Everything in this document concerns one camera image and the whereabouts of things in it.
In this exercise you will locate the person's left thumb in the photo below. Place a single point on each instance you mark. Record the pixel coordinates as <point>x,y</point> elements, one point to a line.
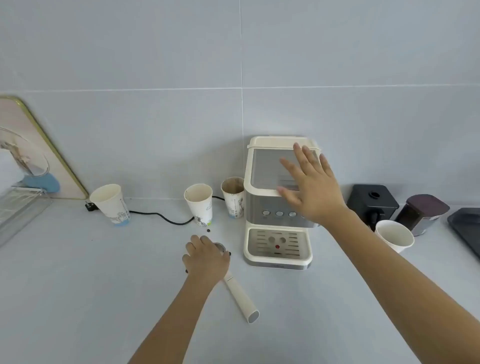
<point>225,260</point>

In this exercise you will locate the black power plug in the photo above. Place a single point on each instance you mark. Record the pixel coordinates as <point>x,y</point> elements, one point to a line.
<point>90,206</point>

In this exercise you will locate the person's right forearm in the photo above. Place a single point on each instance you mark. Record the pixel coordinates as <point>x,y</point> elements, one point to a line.
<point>397,285</point>

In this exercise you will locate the person's left forearm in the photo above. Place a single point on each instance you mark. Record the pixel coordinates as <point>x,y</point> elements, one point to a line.
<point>172,322</point>

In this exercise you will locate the blue holder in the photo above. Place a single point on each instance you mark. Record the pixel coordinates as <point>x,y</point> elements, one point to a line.
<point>43,183</point>

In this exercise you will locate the person's right hand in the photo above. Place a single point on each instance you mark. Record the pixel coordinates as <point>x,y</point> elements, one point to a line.
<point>318,195</point>

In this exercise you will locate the black tray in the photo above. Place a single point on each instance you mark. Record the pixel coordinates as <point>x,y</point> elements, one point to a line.
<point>467,228</point>

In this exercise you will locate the coffee-stained paper cup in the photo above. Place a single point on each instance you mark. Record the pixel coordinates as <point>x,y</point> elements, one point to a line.
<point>234,204</point>

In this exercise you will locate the black coffee grinder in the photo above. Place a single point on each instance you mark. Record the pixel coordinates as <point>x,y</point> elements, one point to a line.
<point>371,202</point>

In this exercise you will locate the plain white paper cup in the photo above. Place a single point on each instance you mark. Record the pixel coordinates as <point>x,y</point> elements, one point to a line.
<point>393,234</point>

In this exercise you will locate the clear glass vessel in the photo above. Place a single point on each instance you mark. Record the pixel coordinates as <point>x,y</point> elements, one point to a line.
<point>22,153</point>

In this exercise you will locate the clear plastic rack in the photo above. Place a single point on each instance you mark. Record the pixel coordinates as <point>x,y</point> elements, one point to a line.
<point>18,210</point>

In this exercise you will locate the cream espresso machine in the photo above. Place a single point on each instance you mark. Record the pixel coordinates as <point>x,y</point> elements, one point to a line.
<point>277,245</point>

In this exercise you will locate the printed paper cup blue base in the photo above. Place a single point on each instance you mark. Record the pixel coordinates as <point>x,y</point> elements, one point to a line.
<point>114,208</point>

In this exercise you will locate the person's right thumb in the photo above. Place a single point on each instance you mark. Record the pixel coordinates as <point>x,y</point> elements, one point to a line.
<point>289,193</point>

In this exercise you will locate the person's right middle finger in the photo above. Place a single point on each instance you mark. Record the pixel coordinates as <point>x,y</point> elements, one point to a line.
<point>302,155</point>

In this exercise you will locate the person's left hand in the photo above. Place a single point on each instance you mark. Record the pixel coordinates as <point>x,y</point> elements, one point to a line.
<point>206,262</point>

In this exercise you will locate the printed white paper cup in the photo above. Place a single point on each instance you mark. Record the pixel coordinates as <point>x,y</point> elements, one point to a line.
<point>200,210</point>

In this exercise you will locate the dark canister with brown lid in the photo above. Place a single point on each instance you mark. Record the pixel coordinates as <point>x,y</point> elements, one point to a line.
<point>420,213</point>

